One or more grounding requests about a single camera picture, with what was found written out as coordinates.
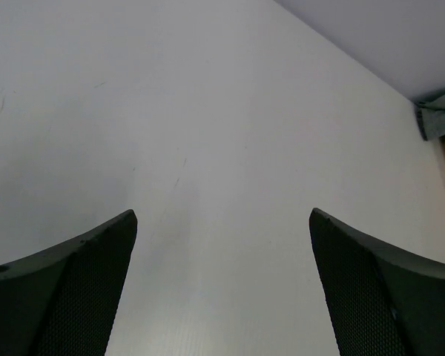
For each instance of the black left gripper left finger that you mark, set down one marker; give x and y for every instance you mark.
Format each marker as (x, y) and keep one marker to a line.
(63, 300)

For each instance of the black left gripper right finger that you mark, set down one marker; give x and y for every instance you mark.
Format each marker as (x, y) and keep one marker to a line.
(382, 300)

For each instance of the grey shorts in basket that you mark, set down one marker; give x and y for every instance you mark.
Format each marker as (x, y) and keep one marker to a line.
(430, 115)

